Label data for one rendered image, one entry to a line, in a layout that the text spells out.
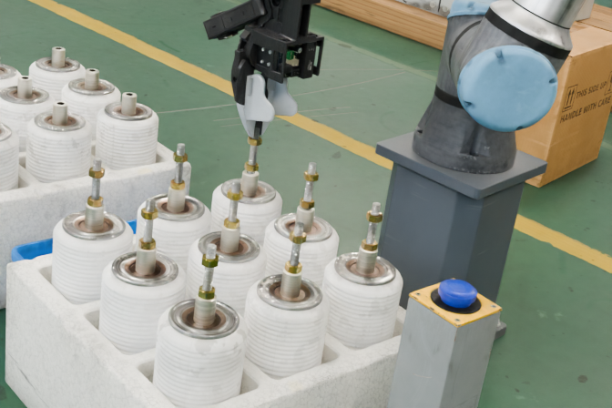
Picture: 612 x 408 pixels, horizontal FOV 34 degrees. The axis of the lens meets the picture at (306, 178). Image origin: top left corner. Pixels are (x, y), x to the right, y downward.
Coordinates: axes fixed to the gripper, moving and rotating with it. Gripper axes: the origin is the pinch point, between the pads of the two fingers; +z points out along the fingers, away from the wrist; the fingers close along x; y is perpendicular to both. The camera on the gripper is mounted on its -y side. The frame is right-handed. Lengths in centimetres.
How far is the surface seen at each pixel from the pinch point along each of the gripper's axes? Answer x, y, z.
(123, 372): -32.7, 15.8, 16.8
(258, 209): -2.1, 4.7, 10.2
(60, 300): -29.7, 0.1, 16.8
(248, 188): -0.9, 1.3, 8.6
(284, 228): -4.0, 11.3, 9.4
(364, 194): 60, -23, 35
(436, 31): 163, -80, 30
